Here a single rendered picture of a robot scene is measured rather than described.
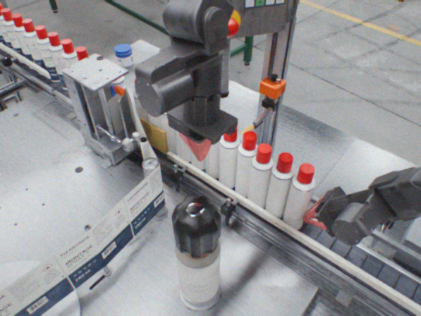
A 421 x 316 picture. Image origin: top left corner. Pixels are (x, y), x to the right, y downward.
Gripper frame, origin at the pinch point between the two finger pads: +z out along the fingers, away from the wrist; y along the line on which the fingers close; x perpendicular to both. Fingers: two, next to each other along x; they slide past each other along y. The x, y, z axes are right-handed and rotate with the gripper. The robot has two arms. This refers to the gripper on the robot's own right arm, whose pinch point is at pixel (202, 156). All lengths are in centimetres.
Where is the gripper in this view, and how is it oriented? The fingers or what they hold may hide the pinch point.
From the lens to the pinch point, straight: 64.3
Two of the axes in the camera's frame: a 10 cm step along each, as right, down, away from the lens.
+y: 7.6, 4.7, -4.5
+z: -0.2, 7.1, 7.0
